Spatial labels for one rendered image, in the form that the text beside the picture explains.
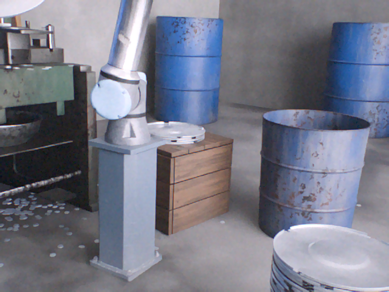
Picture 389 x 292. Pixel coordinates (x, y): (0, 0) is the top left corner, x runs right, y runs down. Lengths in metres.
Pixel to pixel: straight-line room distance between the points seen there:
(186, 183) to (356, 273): 0.97
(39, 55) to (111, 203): 0.76
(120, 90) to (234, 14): 3.91
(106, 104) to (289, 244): 0.63
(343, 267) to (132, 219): 0.73
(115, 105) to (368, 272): 0.77
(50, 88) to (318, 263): 1.29
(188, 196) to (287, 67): 3.11
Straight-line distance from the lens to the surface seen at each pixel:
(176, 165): 1.80
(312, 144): 1.75
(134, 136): 1.48
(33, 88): 1.91
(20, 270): 1.73
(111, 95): 1.31
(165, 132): 1.97
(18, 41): 1.93
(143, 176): 1.51
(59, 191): 1.93
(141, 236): 1.59
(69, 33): 3.76
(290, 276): 1.04
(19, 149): 1.99
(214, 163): 1.97
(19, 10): 1.12
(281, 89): 4.87
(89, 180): 2.08
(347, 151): 1.80
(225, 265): 1.71
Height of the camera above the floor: 0.83
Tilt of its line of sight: 15 degrees down
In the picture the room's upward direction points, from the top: 2 degrees clockwise
